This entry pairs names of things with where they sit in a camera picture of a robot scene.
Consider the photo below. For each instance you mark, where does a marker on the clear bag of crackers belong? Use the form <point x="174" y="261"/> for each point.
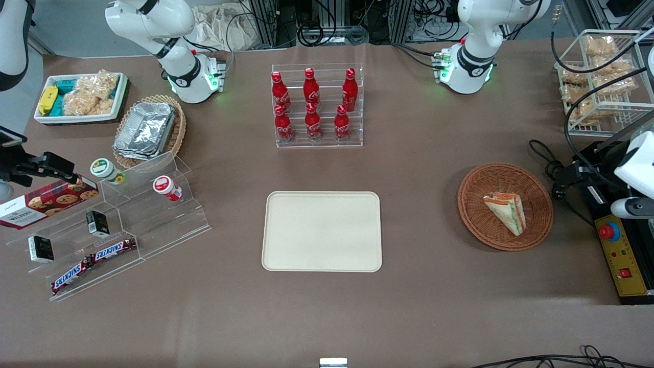
<point x="580" y="105"/>
<point x="600" y="46"/>
<point x="613" y="76"/>
<point x="575" y="75"/>

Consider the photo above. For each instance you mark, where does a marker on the round brown wicker basket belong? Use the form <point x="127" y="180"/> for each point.
<point x="475" y="204"/>

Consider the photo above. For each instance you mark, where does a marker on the clear acrylic bottle rack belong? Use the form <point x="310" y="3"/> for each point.
<point x="327" y="140"/>

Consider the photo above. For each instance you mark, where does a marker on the clear acrylic stepped display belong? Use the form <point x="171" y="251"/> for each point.
<point x="153" y="225"/>

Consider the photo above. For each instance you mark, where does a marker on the red rocker switch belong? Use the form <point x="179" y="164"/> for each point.
<point x="626" y="273"/>

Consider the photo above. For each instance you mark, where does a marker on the beige cloth bag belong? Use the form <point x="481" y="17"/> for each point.
<point x="219" y="25"/>

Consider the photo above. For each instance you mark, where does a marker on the black aluminium equipment frame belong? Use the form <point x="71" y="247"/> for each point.
<point x="265" y="20"/>

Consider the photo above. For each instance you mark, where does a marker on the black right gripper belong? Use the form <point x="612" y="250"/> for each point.
<point x="11" y="169"/>

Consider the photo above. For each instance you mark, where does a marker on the beige rectangular tray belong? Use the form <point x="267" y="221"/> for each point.
<point x="322" y="231"/>

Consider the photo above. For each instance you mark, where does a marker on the red cola bottle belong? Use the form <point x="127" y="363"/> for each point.
<point x="283" y="125"/>
<point x="312" y="123"/>
<point x="349" y="91"/>
<point x="279" y="92"/>
<point x="341" y="124"/>
<point x="311" y="88"/>

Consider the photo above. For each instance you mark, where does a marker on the black yellow control box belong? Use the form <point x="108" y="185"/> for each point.
<point x="626" y="253"/>

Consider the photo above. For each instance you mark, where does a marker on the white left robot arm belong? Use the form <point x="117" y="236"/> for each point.
<point x="475" y="61"/>

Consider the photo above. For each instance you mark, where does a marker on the stacked aluminium foil containers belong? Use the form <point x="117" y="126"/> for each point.
<point x="145" y="130"/>

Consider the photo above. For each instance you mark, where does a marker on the teal snack packet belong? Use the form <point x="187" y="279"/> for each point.
<point x="59" y="106"/>
<point x="66" y="86"/>

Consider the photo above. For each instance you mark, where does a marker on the red lid white cup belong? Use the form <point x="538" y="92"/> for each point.
<point x="164" y="185"/>

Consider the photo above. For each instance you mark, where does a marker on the oval light wicker basket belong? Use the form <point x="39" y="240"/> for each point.
<point x="178" y="133"/>

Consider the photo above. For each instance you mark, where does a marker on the brown snickers bar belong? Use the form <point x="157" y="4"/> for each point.
<point x="113" y="249"/>
<point x="71" y="276"/>

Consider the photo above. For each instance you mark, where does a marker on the yellow snack packet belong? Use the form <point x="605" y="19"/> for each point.
<point x="47" y="99"/>

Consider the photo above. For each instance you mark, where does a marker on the red cookie box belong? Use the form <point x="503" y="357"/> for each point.
<point x="46" y="202"/>

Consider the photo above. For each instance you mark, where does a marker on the red emergency stop button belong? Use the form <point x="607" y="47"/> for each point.
<point x="609" y="232"/>

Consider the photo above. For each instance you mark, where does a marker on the white rectangular bin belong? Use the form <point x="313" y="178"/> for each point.
<point x="82" y="119"/>

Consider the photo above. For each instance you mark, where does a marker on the small black box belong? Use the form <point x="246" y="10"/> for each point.
<point x="97" y="223"/>
<point x="41" y="249"/>

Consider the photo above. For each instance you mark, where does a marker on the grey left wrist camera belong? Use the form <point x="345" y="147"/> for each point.
<point x="633" y="207"/>

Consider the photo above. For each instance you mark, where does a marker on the green lid white cup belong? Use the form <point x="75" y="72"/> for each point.
<point x="102" y="167"/>

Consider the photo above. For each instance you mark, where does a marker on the triangular sandwich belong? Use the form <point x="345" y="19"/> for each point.
<point x="508" y="209"/>

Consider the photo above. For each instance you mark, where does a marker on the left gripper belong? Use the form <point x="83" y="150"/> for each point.
<point x="591" y="174"/>

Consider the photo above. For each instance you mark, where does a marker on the clear rice cracker bag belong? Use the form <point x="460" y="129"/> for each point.
<point x="84" y="105"/>
<point x="99" y="84"/>

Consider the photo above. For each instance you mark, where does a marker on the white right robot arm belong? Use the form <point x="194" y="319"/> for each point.
<point x="184" y="76"/>

